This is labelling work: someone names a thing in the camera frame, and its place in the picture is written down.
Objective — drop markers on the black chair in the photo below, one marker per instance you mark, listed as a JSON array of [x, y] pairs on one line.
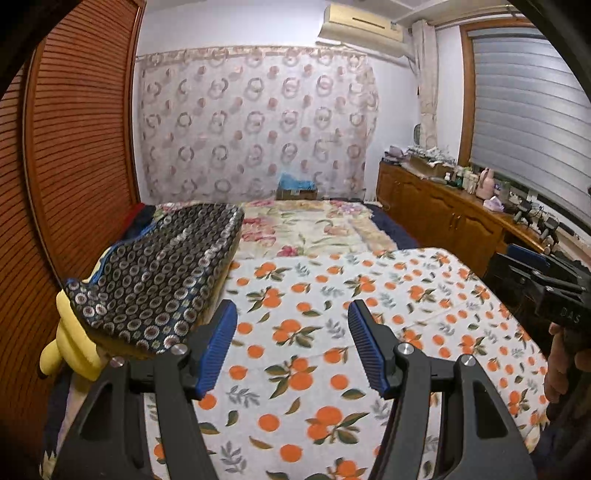
[[503, 281]]

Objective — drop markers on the red and navy cloth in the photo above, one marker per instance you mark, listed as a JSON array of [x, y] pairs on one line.
[[138, 221]]

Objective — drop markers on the orange print bedsheet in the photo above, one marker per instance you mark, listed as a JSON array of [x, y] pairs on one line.
[[314, 295]]

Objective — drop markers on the navy blanket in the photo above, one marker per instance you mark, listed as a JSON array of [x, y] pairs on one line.
[[392, 226]]

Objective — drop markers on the person's right hand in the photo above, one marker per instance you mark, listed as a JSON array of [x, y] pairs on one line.
[[556, 364]]

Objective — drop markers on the lilac pouch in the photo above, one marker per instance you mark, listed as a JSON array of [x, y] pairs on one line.
[[396, 153]]

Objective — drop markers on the black mini tripod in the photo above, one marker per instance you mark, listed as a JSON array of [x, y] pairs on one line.
[[549, 233], [523, 213]]

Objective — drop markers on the wall air conditioner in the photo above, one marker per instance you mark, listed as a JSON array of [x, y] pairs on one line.
[[360, 27]]

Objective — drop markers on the patterned satin shirt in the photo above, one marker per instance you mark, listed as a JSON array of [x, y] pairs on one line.
[[161, 277]]

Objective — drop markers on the blue cloth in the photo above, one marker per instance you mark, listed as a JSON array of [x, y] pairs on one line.
[[298, 181]]

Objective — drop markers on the wooden louvered wardrobe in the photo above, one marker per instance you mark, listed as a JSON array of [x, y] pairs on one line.
[[78, 138]]

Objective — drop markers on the wooden box of clutter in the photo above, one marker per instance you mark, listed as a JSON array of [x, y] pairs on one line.
[[427, 167]]

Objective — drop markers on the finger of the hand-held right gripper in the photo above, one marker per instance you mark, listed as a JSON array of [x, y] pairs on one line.
[[526, 254], [558, 280]]

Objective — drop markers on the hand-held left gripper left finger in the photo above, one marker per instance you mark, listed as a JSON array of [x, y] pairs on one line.
[[217, 350]]

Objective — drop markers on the wooden sideboard cabinet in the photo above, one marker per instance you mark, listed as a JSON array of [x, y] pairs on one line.
[[438, 212]]

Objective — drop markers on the circle print sheer curtain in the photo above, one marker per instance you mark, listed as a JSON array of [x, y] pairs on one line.
[[258, 124]]

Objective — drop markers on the pink tissue pack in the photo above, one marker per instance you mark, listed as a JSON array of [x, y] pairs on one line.
[[493, 204]]

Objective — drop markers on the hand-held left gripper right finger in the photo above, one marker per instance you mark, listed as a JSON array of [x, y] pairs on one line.
[[369, 350]]

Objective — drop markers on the beige tied curtain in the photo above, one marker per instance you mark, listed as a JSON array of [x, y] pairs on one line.
[[427, 83]]

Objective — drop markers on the yellow plush toy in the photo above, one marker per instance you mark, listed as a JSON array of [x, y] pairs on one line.
[[74, 341]]

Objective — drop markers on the pink thermos jug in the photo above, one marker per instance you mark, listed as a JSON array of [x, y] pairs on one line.
[[487, 184]]

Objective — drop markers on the wooden window frame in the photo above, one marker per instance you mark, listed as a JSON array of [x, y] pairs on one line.
[[467, 92]]

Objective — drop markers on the floral blanket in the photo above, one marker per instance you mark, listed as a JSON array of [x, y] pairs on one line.
[[304, 226]]

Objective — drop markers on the cluster of cosmetic bottles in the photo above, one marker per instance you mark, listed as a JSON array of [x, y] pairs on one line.
[[461, 180]]

